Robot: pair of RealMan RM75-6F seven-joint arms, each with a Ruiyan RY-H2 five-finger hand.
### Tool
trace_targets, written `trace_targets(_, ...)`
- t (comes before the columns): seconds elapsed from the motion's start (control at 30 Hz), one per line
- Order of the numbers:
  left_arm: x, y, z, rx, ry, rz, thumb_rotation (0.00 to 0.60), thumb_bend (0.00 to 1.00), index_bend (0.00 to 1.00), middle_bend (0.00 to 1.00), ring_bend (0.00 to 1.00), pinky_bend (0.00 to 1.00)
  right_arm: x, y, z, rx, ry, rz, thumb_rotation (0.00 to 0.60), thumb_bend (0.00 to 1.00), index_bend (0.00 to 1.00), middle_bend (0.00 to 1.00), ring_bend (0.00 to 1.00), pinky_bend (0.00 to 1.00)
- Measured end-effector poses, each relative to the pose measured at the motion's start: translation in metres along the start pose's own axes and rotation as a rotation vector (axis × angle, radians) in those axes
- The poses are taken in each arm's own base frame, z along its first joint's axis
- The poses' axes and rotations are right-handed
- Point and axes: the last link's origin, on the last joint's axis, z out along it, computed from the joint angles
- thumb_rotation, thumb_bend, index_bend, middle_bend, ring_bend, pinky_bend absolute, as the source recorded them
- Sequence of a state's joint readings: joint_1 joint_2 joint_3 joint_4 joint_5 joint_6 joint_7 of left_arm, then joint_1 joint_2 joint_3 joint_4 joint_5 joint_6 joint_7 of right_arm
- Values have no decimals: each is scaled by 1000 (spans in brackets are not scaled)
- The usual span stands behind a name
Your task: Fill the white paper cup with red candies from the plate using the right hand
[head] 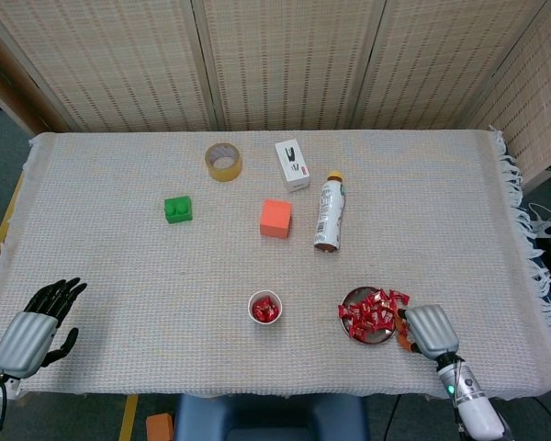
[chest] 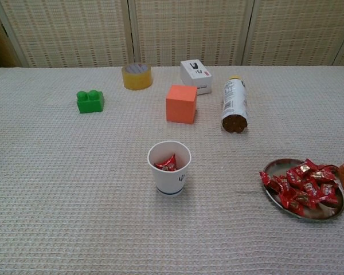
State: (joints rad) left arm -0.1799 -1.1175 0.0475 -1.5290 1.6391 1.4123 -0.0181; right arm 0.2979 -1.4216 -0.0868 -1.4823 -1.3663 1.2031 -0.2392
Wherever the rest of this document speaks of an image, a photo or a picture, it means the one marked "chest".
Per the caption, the red candy pile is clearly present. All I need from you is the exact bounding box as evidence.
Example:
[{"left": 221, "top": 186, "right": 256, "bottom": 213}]
[{"left": 260, "top": 158, "right": 341, "bottom": 210}]

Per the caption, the red candy batch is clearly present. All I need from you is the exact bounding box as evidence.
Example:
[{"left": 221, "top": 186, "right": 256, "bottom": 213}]
[{"left": 154, "top": 154, "right": 178, "bottom": 172}]

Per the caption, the white paper cup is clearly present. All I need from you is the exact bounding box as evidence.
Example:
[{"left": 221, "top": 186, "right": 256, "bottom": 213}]
[{"left": 147, "top": 140, "right": 192, "bottom": 197}]

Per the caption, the round metal plate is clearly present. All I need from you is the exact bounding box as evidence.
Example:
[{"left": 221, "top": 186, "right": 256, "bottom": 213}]
[{"left": 259, "top": 158, "right": 344, "bottom": 221}]

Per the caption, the white labelled drink bottle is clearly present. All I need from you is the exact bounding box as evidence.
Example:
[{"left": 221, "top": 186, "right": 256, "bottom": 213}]
[{"left": 221, "top": 74, "right": 249, "bottom": 135}]

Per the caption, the orange foam cube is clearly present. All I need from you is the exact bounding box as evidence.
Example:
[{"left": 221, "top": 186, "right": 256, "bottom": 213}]
[{"left": 165, "top": 84, "right": 198, "bottom": 125}]

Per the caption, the white printed cardboard box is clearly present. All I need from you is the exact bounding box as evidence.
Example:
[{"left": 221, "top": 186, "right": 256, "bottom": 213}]
[{"left": 179, "top": 60, "right": 213, "bottom": 96}]

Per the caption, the yellow packing tape roll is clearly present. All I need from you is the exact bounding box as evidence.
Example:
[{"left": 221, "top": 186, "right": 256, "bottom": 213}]
[{"left": 121, "top": 63, "right": 154, "bottom": 91}]

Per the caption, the green toy building block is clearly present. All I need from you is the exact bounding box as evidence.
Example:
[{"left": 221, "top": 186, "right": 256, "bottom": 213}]
[{"left": 76, "top": 89, "right": 105, "bottom": 115}]

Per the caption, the beige waffle weave tablecloth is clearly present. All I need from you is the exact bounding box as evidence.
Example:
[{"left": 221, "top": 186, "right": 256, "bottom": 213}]
[{"left": 0, "top": 65, "right": 344, "bottom": 275}]

